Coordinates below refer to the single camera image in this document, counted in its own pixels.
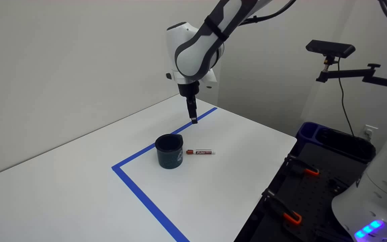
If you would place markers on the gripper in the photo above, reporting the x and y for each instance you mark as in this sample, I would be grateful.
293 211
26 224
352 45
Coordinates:
188 89

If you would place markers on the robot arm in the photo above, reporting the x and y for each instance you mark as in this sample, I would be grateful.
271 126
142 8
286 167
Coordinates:
197 53

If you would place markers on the red and white marker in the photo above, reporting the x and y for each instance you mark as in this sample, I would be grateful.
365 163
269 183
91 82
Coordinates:
200 152

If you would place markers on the dark green mug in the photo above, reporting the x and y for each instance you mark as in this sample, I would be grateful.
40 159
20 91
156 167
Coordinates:
170 158

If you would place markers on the blue tape line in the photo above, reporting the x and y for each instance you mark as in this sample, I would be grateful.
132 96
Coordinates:
139 193

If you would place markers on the blue bin with black liner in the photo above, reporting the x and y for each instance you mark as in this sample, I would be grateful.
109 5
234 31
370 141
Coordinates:
309 132

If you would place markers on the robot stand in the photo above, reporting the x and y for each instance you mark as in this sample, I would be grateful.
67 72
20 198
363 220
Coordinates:
309 198

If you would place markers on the camera on mount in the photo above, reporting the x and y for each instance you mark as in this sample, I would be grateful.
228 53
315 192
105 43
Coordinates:
330 48

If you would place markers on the wall socket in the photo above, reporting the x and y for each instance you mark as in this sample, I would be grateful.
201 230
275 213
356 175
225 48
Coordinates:
369 131

